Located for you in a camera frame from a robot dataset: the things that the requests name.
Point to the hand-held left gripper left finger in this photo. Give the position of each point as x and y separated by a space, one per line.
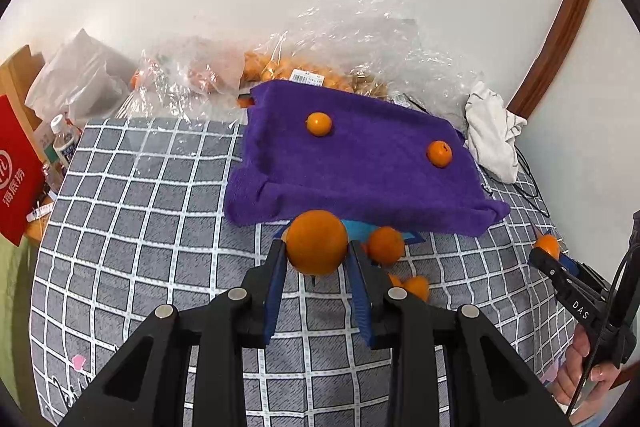
276 302

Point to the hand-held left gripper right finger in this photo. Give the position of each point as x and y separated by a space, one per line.
358 302

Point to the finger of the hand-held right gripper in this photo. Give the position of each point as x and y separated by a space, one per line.
575 302
590 279

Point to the large orange with stem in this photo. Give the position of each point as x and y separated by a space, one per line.
317 242

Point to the person's right hand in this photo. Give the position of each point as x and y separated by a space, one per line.
575 372

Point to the blue paper sheet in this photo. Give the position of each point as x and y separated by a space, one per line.
356 229

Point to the purple towel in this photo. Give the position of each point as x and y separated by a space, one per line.
375 177

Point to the small tangerine with dark mark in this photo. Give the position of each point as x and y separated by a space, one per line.
439 153

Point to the white cloth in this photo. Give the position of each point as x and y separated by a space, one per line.
492 127

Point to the round orange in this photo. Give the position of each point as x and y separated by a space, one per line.
318 124

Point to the orange and black object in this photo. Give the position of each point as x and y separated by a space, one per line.
244 101

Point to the pile of small oranges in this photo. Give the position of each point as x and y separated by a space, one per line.
272 67

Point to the crumpled clear plastic bag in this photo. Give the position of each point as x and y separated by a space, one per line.
170 79

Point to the large clear plastic bag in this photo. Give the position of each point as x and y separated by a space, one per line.
380 37

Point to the clear water bottle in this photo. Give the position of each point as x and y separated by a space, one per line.
64 139

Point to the red paper bag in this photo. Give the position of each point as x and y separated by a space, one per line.
17 177

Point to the white plastic bag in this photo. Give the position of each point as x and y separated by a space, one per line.
75 72

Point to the brown cardboard box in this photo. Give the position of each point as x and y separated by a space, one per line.
20 74

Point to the brown wooden door frame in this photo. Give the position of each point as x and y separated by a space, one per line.
560 37

